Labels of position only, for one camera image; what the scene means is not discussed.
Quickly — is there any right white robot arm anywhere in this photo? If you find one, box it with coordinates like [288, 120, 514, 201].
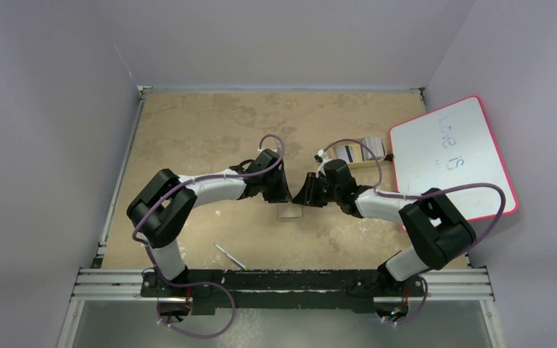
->
[292, 159, 476, 295]

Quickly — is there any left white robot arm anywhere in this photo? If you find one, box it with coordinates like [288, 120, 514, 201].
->
[126, 149, 292, 297]

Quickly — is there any stack of white cards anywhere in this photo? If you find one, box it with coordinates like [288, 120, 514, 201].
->
[335, 137, 385, 162]

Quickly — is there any beige oval card tray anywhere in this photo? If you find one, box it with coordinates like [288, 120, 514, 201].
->
[330, 137, 387, 169]

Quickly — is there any silver pen on table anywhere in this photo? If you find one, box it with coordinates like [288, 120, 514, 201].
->
[214, 244, 249, 271]

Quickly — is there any pink framed whiteboard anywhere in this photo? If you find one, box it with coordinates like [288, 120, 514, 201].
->
[389, 96, 520, 215]

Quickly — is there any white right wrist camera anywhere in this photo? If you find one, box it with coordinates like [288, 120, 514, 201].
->
[314, 149, 333, 178]

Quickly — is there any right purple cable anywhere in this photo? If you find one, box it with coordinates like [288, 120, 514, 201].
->
[315, 139, 507, 328]

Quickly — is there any purple cable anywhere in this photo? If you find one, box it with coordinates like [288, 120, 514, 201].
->
[131, 134, 286, 339]
[315, 139, 507, 328]

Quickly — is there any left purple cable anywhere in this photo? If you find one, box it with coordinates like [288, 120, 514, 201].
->
[131, 134, 286, 339]

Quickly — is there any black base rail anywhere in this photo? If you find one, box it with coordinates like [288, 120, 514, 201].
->
[141, 269, 424, 316]

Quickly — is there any aluminium frame rail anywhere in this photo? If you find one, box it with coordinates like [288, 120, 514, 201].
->
[71, 268, 495, 301]

